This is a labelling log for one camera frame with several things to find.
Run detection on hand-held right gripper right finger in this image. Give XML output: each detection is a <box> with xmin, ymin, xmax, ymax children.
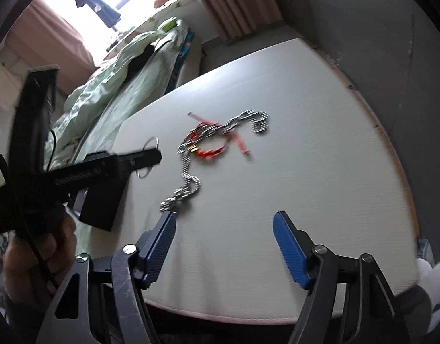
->
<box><xmin>273</xmin><ymin>211</ymin><xmax>411</xmax><ymax>344</ymax></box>

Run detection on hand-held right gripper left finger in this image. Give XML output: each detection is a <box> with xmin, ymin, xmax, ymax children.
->
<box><xmin>36</xmin><ymin>212</ymin><xmax>177</xmax><ymax>344</ymax></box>

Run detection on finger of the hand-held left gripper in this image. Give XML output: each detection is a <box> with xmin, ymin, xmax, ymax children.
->
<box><xmin>44</xmin><ymin>149</ymin><xmax>162</xmax><ymax>191</ymax></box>
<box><xmin>11</xmin><ymin>65</ymin><xmax>59</xmax><ymax>184</ymax></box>

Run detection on thin metal bangle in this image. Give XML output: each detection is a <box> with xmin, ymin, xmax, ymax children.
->
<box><xmin>136</xmin><ymin>135</ymin><xmax>160</xmax><ymax>179</ymax></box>

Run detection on black jewelry box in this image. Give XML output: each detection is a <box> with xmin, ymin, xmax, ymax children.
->
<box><xmin>77</xmin><ymin>151</ymin><xmax>127</xmax><ymax>232</ymax></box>

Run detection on silver chain necklace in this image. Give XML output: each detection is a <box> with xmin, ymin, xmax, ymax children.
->
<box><xmin>159</xmin><ymin>109</ymin><xmax>270</xmax><ymax>213</ymax></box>

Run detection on red cord bracelet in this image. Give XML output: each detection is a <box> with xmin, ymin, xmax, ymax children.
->
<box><xmin>186</xmin><ymin>111</ymin><xmax>253</xmax><ymax>160</ymax></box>

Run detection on person's left forearm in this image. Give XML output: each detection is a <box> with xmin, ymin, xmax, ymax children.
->
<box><xmin>0</xmin><ymin>288</ymin><xmax>50</xmax><ymax>334</ymax></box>

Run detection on person's left hand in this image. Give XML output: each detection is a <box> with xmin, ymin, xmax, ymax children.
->
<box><xmin>4</xmin><ymin>218</ymin><xmax>78</xmax><ymax>295</ymax></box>

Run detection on bed with cream headboard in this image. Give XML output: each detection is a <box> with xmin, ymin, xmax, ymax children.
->
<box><xmin>0</xmin><ymin>18</ymin><xmax>203</xmax><ymax>201</ymax></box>

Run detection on white low table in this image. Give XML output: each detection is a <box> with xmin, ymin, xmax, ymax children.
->
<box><xmin>87</xmin><ymin>38</ymin><xmax>421</xmax><ymax>323</ymax></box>

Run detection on light green quilt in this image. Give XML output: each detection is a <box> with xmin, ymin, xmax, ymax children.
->
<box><xmin>50</xmin><ymin>19</ymin><xmax>188</xmax><ymax>173</ymax></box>

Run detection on black cloth item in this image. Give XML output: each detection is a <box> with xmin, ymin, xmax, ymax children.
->
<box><xmin>129</xmin><ymin>43</ymin><xmax>157</xmax><ymax>72</ymax></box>

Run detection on white sock foot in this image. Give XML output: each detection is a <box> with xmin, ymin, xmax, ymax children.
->
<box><xmin>417</xmin><ymin>256</ymin><xmax>440</xmax><ymax>294</ymax></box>

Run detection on dark grey pants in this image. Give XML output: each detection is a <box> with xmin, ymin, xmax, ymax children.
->
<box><xmin>87</xmin><ymin>281</ymin><xmax>440</xmax><ymax>344</ymax></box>

